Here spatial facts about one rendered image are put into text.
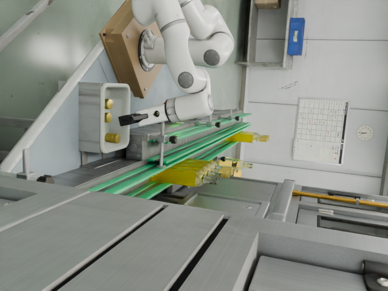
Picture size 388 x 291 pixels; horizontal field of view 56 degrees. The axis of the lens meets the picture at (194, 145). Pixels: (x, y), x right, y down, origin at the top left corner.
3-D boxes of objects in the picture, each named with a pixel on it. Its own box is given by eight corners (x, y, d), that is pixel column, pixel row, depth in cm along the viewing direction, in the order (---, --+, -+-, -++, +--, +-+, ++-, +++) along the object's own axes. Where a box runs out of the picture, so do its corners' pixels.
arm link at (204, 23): (171, 13, 122) (187, 1, 134) (208, 74, 130) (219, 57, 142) (194, -1, 117) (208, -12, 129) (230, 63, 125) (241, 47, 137)
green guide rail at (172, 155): (147, 161, 136) (167, 163, 134) (147, 158, 136) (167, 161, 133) (241, 122, 300) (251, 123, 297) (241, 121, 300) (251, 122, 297)
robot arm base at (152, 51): (133, 44, 127) (174, 45, 122) (144, 19, 133) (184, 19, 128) (148, 74, 140) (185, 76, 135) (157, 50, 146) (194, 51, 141)
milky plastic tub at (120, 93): (79, 152, 117) (102, 155, 115) (79, 81, 114) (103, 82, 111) (108, 144, 134) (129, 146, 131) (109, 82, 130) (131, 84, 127)
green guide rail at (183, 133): (148, 141, 135) (167, 144, 132) (148, 139, 135) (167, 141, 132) (242, 114, 299) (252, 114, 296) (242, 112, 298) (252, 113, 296)
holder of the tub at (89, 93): (78, 167, 119) (99, 170, 116) (78, 81, 114) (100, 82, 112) (107, 157, 135) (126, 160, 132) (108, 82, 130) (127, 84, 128)
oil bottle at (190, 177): (149, 181, 141) (201, 188, 134) (149, 166, 140) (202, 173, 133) (155, 177, 146) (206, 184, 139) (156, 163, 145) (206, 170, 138)
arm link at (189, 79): (167, 34, 114) (192, 96, 115) (148, 29, 102) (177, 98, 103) (190, 21, 111) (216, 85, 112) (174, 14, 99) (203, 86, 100)
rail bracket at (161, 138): (141, 166, 132) (173, 170, 128) (142, 120, 129) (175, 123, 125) (145, 164, 135) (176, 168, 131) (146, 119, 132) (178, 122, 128)
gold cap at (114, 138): (109, 131, 130) (120, 132, 129) (110, 140, 132) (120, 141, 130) (104, 134, 127) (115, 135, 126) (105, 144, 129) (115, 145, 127)
